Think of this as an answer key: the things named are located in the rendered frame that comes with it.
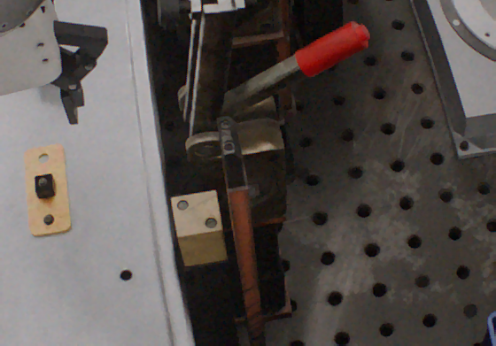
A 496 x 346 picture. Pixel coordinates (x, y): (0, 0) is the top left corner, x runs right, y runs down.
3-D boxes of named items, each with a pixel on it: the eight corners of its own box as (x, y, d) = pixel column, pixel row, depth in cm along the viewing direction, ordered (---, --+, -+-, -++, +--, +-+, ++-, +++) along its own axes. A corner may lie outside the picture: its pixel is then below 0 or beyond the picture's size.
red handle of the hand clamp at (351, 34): (181, 97, 82) (350, 3, 75) (198, 107, 83) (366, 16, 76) (188, 143, 79) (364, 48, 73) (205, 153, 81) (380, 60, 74)
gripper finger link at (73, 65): (94, 32, 72) (107, 84, 77) (51, 41, 72) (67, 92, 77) (96, 67, 70) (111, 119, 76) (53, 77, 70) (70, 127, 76)
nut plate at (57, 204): (24, 151, 88) (20, 144, 87) (63, 143, 88) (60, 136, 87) (30, 236, 84) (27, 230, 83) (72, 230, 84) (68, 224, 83)
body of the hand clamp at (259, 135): (220, 279, 114) (186, 98, 83) (282, 268, 114) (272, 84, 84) (228, 327, 111) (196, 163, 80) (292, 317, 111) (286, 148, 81)
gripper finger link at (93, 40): (104, 2, 68) (110, 50, 72) (-3, 23, 67) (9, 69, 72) (104, 15, 67) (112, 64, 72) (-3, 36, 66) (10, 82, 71)
